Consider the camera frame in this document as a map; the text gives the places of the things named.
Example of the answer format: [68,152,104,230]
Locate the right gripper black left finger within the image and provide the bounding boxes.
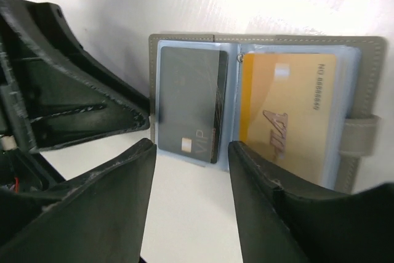
[1,139,156,262]

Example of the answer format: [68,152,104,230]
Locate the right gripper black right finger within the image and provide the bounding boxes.
[228,141,393,262]

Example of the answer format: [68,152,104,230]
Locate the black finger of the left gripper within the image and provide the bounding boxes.
[1,0,150,152]

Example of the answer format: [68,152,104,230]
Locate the grey blue card holder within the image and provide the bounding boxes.
[148,33,387,193]

